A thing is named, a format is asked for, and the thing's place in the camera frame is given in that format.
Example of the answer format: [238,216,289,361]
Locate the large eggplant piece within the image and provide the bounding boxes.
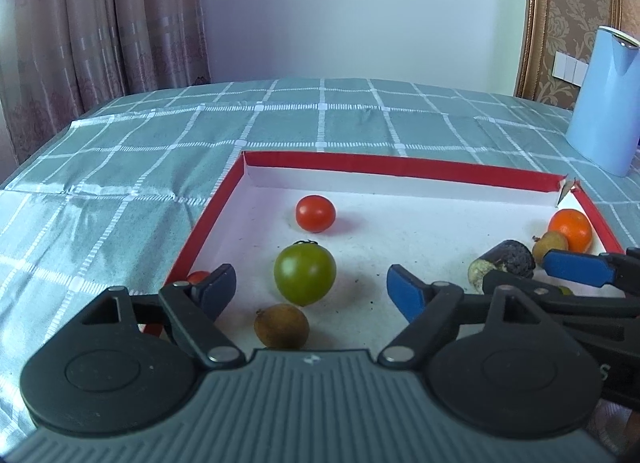
[467,239,537,290]

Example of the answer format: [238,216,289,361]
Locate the red cardboard box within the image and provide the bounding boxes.
[137,150,626,349]

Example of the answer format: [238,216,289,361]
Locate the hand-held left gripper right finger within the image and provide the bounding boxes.
[377,264,575,369]

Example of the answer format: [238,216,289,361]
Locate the orange mandarin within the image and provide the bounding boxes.
[548,208,593,253]

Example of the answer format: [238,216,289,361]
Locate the green checked tablecloth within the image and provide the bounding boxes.
[0,77,640,463]

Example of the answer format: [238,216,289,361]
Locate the light blue kettle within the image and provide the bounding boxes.
[566,26,640,178]

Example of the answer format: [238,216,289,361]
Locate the brown longan fruit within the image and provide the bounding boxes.
[253,304,310,350]
[531,230,570,266]

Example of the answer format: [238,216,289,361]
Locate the white wall switch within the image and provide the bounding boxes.
[554,52,591,86]

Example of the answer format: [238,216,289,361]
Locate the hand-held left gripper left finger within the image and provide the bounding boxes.
[80,263,246,369]

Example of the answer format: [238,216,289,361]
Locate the green tomato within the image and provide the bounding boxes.
[273,241,337,307]

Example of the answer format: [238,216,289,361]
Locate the pink patterned curtain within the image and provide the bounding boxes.
[0,0,211,166]

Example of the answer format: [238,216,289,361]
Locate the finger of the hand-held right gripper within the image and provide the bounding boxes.
[542,248,640,294]
[482,269,628,316]

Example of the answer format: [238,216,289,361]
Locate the wide gilded wall moulding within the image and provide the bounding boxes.
[515,0,551,99]

